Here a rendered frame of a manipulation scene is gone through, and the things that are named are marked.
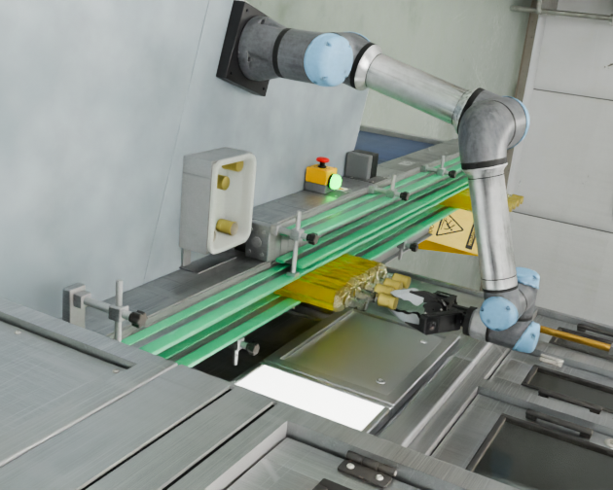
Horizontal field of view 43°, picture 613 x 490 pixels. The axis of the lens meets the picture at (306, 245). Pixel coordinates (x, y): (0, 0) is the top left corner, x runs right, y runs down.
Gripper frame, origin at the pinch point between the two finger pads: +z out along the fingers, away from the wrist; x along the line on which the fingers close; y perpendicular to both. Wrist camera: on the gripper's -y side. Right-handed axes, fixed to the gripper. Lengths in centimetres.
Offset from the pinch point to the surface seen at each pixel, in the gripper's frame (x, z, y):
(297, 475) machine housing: 20, -30, -105
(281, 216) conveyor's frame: 15.3, 33.2, -1.4
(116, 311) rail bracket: 15, 22, -76
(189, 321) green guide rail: 4, 26, -49
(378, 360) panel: -13.0, -0.8, -7.1
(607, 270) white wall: -151, 7, 587
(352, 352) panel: -13.0, 6.0, -7.4
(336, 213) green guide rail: 13.2, 27.7, 19.7
